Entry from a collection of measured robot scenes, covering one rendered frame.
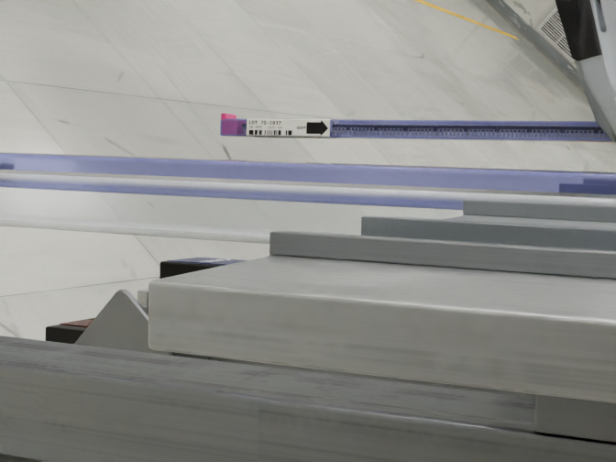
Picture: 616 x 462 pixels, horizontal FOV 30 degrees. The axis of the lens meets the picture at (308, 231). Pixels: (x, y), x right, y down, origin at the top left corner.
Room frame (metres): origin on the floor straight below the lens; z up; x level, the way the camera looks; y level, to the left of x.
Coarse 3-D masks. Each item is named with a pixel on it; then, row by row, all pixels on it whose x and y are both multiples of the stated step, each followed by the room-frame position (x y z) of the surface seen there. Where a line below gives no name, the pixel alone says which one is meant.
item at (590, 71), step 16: (592, 0) 0.65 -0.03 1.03; (608, 0) 0.65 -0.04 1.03; (608, 16) 0.65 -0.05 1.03; (608, 32) 0.65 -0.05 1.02; (608, 48) 0.65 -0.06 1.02; (576, 64) 0.64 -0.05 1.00; (592, 64) 0.64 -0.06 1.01; (608, 64) 0.64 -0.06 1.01; (592, 80) 0.64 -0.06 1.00; (608, 80) 0.64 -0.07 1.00; (592, 96) 0.64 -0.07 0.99; (608, 96) 0.64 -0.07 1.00; (592, 112) 0.65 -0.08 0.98; (608, 112) 0.64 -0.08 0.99; (608, 128) 0.64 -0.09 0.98
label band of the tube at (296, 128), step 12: (252, 120) 0.71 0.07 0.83; (264, 120) 0.71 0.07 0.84; (276, 120) 0.70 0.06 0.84; (288, 120) 0.70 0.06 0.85; (300, 120) 0.70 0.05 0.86; (312, 120) 0.70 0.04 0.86; (324, 120) 0.70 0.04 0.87; (252, 132) 0.71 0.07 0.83; (264, 132) 0.70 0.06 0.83; (276, 132) 0.70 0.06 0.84; (288, 132) 0.70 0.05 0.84; (300, 132) 0.70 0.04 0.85; (312, 132) 0.70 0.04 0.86; (324, 132) 0.70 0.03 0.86
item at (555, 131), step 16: (224, 128) 0.71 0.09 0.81; (240, 128) 0.71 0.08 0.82; (336, 128) 0.69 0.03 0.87; (352, 128) 0.69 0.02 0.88; (368, 128) 0.69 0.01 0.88; (384, 128) 0.69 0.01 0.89; (400, 128) 0.68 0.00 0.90; (416, 128) 0.68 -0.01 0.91; (432, 128) 0.68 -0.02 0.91; (448, 128) 0.68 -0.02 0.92; (464, 128) 0.67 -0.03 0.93; (480, 128) 0.67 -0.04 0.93; (496, 128) 0.67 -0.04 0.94; (512, 128) 0.67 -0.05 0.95; (528, 128) 0.67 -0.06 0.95; (544, 128) 0.66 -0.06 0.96; (560, 128) 0.66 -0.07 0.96; (576, 128) 0.66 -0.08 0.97; (592, 128) 0.66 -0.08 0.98
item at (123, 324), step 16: (112, 304) 0.56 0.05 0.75; (128, 304) 0.56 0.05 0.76; (96, 320) 0.56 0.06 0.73; (112, 320) 0.56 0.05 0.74; (128, 320) 0.55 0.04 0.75; (144, 320) 0.55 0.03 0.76; (80, 336) 0.56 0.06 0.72; (96, 336) 0.56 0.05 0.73; (112, 336) 0.55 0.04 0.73; (128, 336) 0.55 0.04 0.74; (144, 336) 0.55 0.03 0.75; (160, 352) 0.54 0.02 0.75
